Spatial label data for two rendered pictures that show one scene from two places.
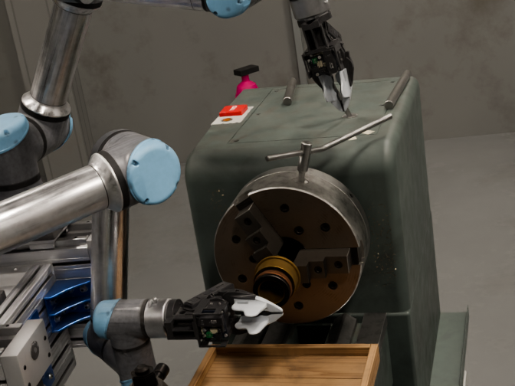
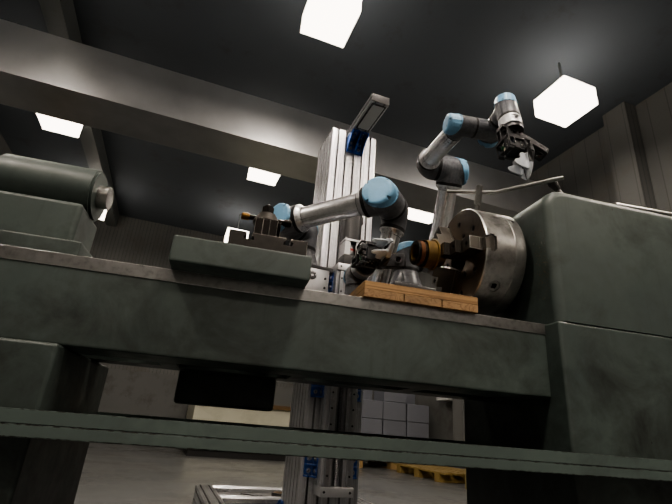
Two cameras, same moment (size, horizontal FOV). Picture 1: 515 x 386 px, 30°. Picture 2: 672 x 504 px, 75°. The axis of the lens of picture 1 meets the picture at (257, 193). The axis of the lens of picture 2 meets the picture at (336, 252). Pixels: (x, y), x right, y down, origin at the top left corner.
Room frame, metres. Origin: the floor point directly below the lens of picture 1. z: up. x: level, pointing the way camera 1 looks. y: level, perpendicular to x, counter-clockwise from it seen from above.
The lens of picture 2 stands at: (0.87, -0.94, 0.57)
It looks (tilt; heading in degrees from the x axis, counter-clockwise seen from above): 22 degrees up; 60
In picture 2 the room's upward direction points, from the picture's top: 5 degrees clockwise
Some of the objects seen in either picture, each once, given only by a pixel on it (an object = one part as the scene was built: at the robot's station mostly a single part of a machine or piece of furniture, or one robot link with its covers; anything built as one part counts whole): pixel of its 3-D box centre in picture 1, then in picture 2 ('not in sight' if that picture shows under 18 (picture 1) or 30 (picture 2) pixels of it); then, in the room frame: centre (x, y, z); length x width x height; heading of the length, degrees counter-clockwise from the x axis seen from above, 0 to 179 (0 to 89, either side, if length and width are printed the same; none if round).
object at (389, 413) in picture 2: not in sight; (383, 425); (6.01, 5.79, 0.67); 1.35 x 0.91 x 1.34; 169
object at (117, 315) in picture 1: (125, 320); (356, 274); (1.66, 0.29, 1.07); 0.11 x 0.08 x 0.09; 73
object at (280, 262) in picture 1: (276, 280); (428, 254); (1.72, -0.01, 1.08); 0.09 x 0.09 x 0.09; 74
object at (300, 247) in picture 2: not in sight; (259, 272); (1.26, 0.15, 0.95); 0.43 x 0.18 x 0.04; 73
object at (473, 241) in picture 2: (326, 262); (466, 247); (1.77, -0.12, 1.08); 0.12 x 0.11 x 0.05; 73
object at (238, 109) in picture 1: (233, 112); not in sight; (2.36, 0.03, 1.26); 0.06 x 0.06 x 0.02; 73
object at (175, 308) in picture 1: (201, 318); (368, 258); (1.61, 0.14, 1.08); 0.12 x 0.09 x 0.08; 73
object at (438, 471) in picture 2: not in sight; (442, 473); (6.01, 4.33, 0.06); 1.38 x 0.95 x 0.13; 79
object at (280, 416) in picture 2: not in sight; (240, 428); (3.89, 7.22, 0.41); 2.19 x 1.82 x 0.82; 79
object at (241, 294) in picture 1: (234, 302); not in sight; (1.61, 0.07, 1.10); 0.09 x 0.02 x 0.05; 73
